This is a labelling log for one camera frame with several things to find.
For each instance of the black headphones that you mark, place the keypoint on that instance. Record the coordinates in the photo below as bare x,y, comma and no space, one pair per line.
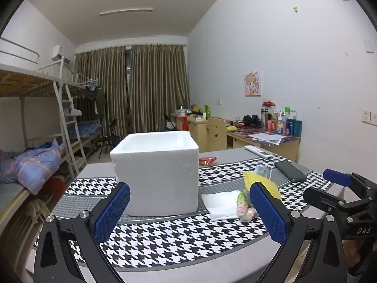
251,121

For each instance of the white metal bed ladder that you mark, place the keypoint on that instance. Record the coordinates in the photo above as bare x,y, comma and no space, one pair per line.
68,129

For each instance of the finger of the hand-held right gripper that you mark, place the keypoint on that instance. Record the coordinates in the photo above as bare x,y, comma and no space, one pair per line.
337,177
324,200

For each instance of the large white metal bunk bed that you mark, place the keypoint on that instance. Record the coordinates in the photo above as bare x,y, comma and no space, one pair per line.
17,85

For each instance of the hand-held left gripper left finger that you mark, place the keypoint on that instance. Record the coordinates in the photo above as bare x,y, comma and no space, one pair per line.
113,212

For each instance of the white foam box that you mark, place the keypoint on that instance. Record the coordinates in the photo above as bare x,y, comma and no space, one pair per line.
156,177

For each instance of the black white houndstooth tablecloth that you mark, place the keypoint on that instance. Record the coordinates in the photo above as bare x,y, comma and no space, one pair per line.
176,241

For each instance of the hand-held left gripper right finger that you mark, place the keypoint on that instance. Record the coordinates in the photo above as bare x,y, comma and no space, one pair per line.
269,215

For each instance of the row of toiletry bottles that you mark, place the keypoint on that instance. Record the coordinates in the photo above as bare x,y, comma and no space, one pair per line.
282,125

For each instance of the printed paper sheets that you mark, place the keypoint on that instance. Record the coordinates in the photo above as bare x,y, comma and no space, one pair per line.
268,138

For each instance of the white remote control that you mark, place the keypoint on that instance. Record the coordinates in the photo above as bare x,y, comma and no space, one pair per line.
258,151

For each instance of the pink cartoon wall poster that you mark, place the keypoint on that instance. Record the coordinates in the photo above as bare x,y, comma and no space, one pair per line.
252,84

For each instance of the blue orange quilt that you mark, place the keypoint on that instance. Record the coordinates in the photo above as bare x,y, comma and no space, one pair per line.
32,165

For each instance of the ceiling tube light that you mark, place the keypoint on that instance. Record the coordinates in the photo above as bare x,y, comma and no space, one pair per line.
126,11

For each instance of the floral soft packet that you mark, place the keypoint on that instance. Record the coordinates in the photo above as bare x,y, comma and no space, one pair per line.
243,209

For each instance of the blue checkered mattress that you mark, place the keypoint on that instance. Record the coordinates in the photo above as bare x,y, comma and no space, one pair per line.
88,129

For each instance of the black phone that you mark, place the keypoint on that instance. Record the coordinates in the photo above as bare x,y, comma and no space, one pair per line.
290,171

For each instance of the yellow object on desk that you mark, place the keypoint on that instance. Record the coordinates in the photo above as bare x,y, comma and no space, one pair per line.
231,128

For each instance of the small white metal bunk bed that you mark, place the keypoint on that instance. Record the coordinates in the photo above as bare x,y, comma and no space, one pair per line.
88,141

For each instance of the brown curtain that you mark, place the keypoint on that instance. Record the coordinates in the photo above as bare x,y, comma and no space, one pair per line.
159,88
100,94

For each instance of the white air conditioner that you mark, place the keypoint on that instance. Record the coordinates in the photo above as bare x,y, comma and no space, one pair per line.
57,53

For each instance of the wooden chair with smiley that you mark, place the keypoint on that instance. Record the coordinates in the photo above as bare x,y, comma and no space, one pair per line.
216,135

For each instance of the dark hanging clothes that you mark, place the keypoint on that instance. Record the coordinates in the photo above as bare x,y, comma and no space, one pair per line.
95,97

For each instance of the black folding chair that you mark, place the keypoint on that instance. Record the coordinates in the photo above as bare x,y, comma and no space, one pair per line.
169,123
110,138

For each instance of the person's right hand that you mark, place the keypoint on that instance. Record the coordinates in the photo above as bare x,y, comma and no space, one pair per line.
350,250

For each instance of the green bottle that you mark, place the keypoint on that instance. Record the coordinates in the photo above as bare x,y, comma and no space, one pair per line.
207,111

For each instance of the light wooden desk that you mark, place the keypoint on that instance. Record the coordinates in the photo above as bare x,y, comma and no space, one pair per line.
197,132

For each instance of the red snack packet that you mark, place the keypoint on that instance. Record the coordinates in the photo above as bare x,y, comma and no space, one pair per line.
207,161

